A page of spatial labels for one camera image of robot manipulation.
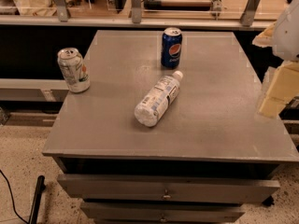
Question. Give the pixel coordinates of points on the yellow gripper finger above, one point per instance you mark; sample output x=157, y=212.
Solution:
x=280, y=85
x=265, y=38

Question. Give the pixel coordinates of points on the clear plastic bottle blue label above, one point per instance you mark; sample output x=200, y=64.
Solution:
x=152, y=107

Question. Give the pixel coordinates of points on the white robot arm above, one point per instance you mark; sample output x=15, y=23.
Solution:
x=286, y=34

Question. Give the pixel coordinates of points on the blue Pepsi can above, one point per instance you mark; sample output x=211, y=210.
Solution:
x=171, y=47

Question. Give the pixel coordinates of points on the grey drawer cabinet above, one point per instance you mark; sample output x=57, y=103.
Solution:
x=212, y=130

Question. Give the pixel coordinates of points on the white green soda can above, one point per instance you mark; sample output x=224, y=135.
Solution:
x=74, y=70

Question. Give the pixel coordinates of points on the grey railing with posts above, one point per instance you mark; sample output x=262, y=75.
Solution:
x=195, y=14

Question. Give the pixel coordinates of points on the upper grey drawer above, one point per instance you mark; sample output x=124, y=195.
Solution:
x=167, y=188

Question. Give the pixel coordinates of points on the grey drawer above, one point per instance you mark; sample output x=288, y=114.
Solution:
x=167, y=188
x=160, y=213

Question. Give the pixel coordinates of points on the lower grey drawer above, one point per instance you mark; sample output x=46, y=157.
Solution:
x=160, y=213

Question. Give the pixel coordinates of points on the black pole on floor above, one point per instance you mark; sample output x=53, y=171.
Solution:
x=40, y=187

